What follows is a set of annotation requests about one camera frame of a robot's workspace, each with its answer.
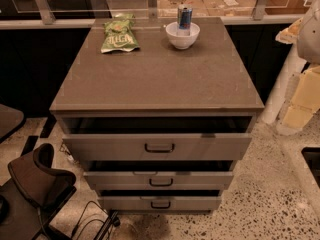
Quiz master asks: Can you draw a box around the white bowl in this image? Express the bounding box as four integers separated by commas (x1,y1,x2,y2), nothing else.
165,22,200,50

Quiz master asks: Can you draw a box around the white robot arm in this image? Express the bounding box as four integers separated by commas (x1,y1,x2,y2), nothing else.
276,0,320,129

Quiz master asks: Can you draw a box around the cardboard box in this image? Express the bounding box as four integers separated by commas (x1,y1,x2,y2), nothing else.
203,0,256,16
157,0,208,17

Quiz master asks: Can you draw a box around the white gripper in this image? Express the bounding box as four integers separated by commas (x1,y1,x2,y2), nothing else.
275,18,320,113

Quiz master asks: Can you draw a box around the grey drawer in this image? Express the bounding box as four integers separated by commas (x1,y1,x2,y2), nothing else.
84,171,233,190
98,196,222,212
63,133,251,161

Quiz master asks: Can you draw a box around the dark office chair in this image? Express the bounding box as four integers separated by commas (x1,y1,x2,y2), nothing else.
0,143,76,240

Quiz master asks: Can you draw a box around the top grey drawer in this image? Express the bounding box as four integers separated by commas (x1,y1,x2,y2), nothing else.
63,133,251,161

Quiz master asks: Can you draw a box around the green chip bag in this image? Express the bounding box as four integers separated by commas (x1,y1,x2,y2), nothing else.
101,13,139,53

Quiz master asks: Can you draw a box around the right cardboard box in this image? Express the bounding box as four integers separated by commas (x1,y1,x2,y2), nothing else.
203,0,256,16

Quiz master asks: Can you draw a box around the redbull can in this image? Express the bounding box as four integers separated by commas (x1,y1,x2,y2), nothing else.
177,4,193,36

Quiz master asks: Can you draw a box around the black floor cable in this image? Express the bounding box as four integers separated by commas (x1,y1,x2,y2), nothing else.
70,200,121,240

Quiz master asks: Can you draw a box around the left cardboard box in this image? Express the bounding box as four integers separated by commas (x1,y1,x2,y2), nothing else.
157,0,208,17

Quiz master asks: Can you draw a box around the middle grey drawer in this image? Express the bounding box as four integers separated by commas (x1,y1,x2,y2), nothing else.
84,171,233,190

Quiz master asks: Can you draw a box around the bottom grey drawer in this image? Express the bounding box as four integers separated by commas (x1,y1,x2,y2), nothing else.
98,196,222,212

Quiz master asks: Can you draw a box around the dark round table edge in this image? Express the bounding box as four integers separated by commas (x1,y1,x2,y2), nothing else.
0,104,24,143

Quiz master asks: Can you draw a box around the grey drawer cabinet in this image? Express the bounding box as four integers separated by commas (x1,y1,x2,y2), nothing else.
50,18,264,198

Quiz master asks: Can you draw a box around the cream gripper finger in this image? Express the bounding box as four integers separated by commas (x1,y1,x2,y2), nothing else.
282,105,314,129

